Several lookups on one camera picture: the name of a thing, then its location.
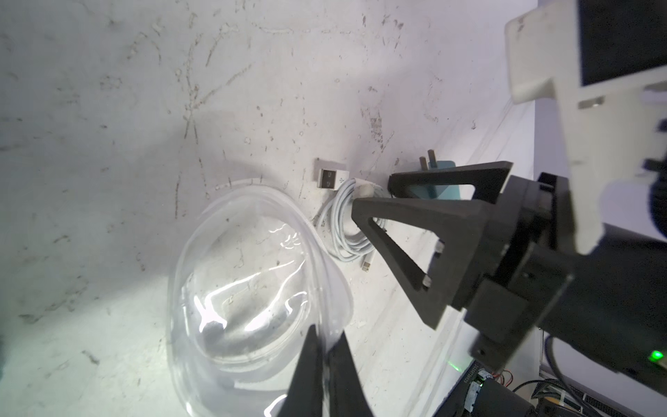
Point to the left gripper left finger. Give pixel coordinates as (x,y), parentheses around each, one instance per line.
(306,392)

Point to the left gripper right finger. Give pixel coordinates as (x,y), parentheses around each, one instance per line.
(345,394)

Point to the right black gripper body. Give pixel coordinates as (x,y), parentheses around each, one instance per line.
(609,305)

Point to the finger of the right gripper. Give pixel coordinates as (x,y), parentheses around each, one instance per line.
(429,247)
(487,179)

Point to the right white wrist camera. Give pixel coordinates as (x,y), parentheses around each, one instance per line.
(608,129)

